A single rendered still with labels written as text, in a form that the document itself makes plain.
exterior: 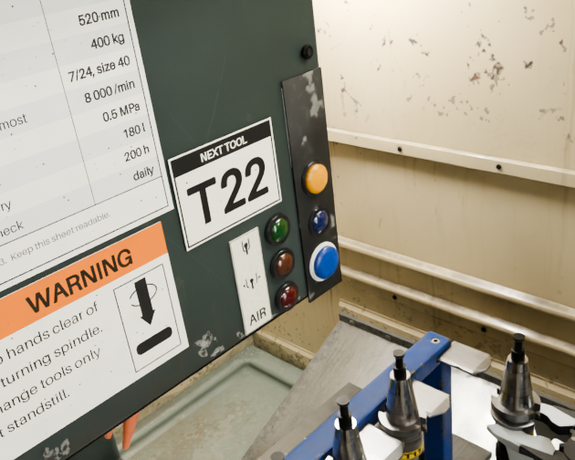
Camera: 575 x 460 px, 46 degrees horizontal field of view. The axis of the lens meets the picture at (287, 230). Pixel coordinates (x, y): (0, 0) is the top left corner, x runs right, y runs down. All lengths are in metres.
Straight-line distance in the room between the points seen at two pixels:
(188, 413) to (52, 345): 1.57
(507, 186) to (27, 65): 1.05
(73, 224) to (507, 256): 1.08
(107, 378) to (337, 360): 1.28
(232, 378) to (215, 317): 1.55
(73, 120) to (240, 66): 0.14
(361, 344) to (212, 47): 1.32
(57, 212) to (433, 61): 1.00
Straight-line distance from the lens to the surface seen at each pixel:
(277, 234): 0.54
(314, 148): 0.56
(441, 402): 0.98
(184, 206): 0.48
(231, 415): 1.97
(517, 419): 0.96
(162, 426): 1.98
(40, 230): 0.43
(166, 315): 0.50
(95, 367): 0.48
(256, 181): 0.52
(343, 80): 1.48
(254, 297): 0.55
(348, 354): 1.73
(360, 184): 1.55
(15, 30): 0.41
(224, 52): 0.49
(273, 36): 0.52
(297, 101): 0.54
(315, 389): 1.71
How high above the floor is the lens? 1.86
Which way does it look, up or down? 26 degrees down
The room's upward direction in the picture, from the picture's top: 8 degrees counter-clockwise
